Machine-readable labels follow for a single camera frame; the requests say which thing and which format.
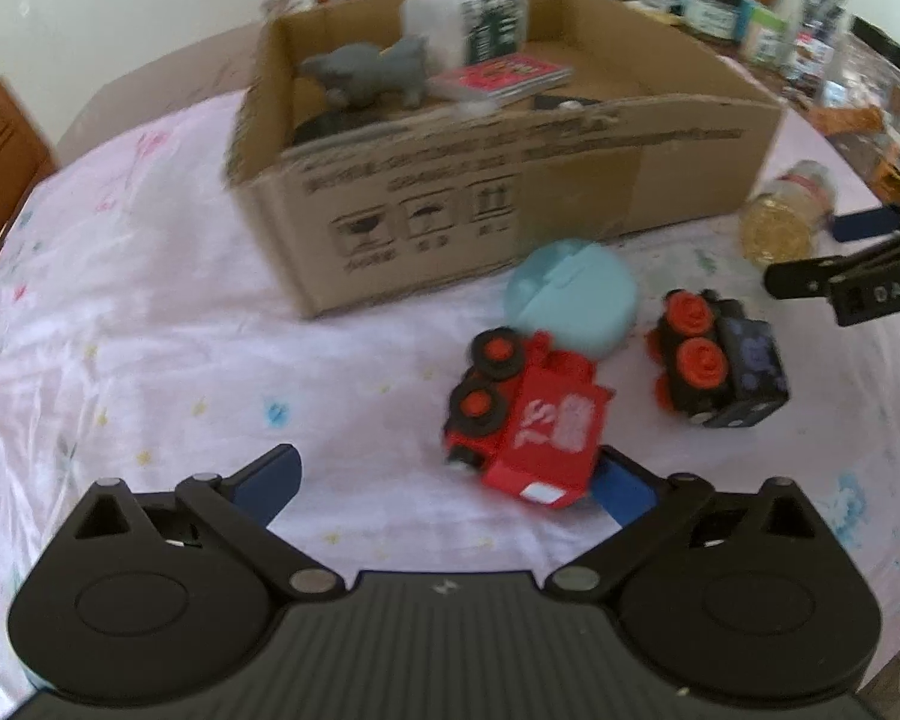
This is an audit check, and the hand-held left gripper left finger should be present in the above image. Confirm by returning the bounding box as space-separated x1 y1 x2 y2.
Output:
67 444 346 602

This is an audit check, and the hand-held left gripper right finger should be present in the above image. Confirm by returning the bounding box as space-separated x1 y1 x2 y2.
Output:
544 446 830 605

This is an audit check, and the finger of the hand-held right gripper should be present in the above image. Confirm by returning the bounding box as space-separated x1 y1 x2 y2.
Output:
763 253 857 303
832 199 900 243

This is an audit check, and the capsule bottle with silver lid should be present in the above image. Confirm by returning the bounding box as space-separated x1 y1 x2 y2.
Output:
739 160 838 267

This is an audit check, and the red toy train engine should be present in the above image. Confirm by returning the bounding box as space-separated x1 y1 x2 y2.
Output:
442 326 616 511

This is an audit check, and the cardboard box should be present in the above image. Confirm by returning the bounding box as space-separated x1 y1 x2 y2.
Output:
221 0 787 320

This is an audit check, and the pink card box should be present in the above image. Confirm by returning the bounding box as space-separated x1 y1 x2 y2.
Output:
427 56 577 103

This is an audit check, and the grey toy dog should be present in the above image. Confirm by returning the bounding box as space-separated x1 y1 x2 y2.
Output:
296 34 432 112

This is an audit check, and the white plastic box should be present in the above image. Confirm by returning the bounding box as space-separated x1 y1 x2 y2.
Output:
400 0 530 72

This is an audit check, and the black toy train car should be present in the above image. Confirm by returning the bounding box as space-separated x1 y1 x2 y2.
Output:
645 289 790 428

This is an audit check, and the large clear jar black lid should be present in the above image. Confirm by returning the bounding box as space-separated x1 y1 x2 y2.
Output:
817 15 900 192

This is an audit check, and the bunch of sachets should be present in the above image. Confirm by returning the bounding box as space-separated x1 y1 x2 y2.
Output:
791 0 848 83

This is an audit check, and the teal round case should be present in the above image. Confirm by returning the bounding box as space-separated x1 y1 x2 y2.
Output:
504 238 638 361

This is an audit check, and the green lid bottle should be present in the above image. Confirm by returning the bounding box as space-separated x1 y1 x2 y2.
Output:
742 4 792 65

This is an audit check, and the small jar black lid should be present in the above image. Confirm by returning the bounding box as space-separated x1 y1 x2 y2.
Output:
679 0 751 42

